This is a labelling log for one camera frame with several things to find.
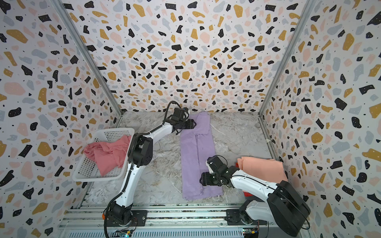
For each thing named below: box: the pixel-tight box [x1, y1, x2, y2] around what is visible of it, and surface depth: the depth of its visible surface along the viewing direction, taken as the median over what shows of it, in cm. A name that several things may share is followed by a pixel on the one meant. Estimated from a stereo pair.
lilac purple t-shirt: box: [180, 112, 223, 201], surface depth 97 cm
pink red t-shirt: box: [83, 134, 131, 177], surface depth 90 cm
